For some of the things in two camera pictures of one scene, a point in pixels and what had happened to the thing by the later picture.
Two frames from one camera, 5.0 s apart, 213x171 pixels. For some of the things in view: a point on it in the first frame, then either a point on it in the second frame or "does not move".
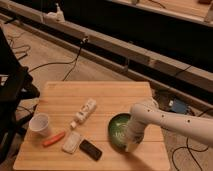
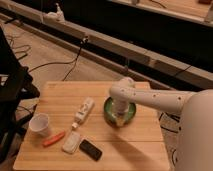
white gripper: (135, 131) to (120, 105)
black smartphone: (90, 150) does not move
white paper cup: (39, 123) does not move
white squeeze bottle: (83, 112) does not move
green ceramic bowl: (118, 130) to (110, 116)
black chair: (17, 84) does not move
